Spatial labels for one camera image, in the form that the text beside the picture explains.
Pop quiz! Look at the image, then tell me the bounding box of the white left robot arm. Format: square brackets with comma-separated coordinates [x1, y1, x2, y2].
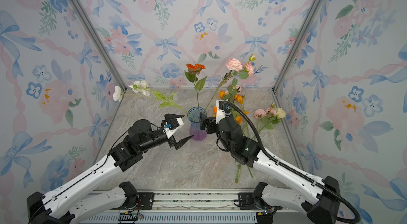
[26, 114, 190, 224]

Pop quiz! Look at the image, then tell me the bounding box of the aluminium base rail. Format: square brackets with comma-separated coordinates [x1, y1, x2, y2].
[79, 188, 319, 224]

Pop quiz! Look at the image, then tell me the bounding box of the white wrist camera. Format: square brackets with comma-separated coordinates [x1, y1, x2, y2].
[215, 100, 227, 124]
[161, 118, 184, 139]

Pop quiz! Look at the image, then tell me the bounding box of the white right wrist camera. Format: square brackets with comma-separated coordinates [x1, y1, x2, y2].
[215, 100, 227, 124]

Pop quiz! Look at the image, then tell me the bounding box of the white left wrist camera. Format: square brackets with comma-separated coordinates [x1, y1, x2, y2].
[161, 118, 184, 139]

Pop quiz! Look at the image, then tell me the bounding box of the white lisianthus flower stem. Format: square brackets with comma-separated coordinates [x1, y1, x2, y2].
[128, 80, 193, 119]

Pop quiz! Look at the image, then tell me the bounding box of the aluminium corner post right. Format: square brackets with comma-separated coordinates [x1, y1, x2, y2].
[272, 0, 324, 94]

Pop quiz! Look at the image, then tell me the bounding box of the pink and cream rose spray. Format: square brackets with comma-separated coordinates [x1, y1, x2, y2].
[235, 107, 287, 184]

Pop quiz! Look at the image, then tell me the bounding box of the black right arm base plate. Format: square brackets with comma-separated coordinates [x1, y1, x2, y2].
[234, 192, 267, 210]

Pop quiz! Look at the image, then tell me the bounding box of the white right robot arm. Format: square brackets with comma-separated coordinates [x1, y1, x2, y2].
[200, 114, 340, 224]

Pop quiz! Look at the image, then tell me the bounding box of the pink carnation flower spray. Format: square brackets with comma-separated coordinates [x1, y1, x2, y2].
[205, 53, 256, 110]

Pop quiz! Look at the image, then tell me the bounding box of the aluminium corner post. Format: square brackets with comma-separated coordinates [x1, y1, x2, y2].
[272, 0, 324, 94]
[68, 0, 127, 90]

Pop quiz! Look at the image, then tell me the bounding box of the blue purple glass vase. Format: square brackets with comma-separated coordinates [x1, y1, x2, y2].
[188, 106, 207, 141]

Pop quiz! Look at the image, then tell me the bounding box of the orange ranunculus flower spray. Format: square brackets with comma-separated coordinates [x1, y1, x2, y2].
[213, 84, 253, 184]

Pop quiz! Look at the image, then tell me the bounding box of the black corrugated cable conduit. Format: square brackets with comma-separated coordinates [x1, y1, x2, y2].
[222, 100, 361, 224]

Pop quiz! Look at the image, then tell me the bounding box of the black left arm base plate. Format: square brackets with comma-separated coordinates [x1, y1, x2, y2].
[119, 192, 155, 210]

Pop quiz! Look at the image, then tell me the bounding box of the orange-red gerbera flower stem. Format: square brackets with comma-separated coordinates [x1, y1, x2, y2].
[184, 64, 207, 108]

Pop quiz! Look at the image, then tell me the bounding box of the aluminium corner post left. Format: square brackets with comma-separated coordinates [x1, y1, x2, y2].
[68, 0, 127, 90]

